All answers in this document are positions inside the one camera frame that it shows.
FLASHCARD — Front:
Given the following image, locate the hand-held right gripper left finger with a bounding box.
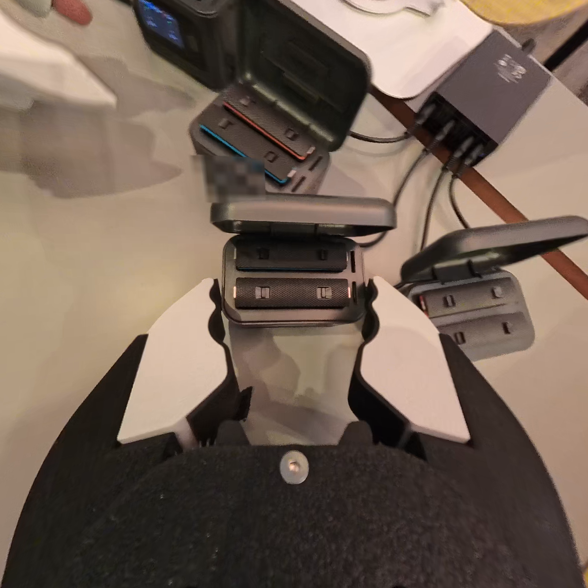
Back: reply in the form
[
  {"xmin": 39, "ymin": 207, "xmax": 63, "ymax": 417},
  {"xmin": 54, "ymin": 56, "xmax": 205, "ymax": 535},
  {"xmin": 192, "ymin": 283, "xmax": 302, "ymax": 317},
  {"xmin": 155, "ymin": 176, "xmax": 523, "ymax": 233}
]
[{"xmin": 117, "ymin": 279, "xmax": 251, "ymax": 451}]

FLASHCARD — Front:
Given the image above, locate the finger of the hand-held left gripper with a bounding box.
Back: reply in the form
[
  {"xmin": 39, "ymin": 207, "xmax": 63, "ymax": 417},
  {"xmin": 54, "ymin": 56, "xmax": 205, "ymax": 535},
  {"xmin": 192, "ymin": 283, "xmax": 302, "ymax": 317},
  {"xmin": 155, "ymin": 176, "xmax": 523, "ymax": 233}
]
[{"xmin": 0, "ymin": 14, "xmax": 118, "ymax": 113}]

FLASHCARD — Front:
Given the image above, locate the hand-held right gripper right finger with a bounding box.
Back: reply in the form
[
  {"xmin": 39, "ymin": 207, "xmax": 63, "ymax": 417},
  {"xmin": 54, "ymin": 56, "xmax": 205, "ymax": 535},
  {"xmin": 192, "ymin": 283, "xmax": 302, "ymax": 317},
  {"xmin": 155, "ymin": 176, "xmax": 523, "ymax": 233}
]
[{"xmin": 348, "ymin": 279, "xmax": 472, "ymax": 453}]

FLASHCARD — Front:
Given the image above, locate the black battery charging case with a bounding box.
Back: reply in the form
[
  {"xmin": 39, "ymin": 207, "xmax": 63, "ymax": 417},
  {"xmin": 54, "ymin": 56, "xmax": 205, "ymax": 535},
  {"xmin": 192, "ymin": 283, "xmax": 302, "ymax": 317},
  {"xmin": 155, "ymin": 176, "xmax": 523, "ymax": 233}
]
[
  {"xmin": 210, "ymin": 195, "xmax": 398, "ymax": 443},
  {"xmin": 189, "ymin": 0, "xmax": 373, "ymax": 195},
  {"xmin": 134, "ymin": 0, "xmax": 244, "ymax": 88},
  {"xmin": 400, "ymin": 216, "xmax": 588, "ymax": 361}
]

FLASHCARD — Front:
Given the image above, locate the person's left hand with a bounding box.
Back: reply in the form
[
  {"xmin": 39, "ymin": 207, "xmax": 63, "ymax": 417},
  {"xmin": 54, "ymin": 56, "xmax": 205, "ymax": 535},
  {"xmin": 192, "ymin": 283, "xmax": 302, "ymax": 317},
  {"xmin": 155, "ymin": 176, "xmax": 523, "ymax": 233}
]
[{"xmin": 51, "ymin": 0, "xmax": 94, "ymax": 26}]

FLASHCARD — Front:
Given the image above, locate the black multi-port power hub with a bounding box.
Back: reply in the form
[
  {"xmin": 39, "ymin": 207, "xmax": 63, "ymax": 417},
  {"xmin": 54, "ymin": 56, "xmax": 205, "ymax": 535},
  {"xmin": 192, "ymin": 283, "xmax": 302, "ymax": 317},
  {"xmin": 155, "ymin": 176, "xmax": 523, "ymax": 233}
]
[{"xmin": 425, "ymin": 31, "xmax": 552, "ymax": 166}]

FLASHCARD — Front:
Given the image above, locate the white stand base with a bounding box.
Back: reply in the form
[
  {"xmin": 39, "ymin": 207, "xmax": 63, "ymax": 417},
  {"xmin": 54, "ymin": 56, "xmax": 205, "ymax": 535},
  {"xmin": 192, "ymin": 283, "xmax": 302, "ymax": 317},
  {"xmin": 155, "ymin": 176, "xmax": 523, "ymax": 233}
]
[{"xmin": 294, "ymin": 0, "xmax": 492, "ymax": 100}]

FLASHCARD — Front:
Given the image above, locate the black charging cable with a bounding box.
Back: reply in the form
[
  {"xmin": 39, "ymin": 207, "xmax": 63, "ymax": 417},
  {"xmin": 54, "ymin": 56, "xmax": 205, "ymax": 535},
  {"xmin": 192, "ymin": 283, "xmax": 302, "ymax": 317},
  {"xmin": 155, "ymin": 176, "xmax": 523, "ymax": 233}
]
[
  {"xmin": 348, "ymin": 101, "xmax": 437, "ymax": 146},
  {"xmin": 448, "ymin": 147, "xmax": 483, "ymax": 230},
  {"xmin": 418, "ymin": 138, "xmax": 474, "ymax": 262},
  {"xmin": 354, "ymin": 129, "xmax": 451, "ymax": 249}
]

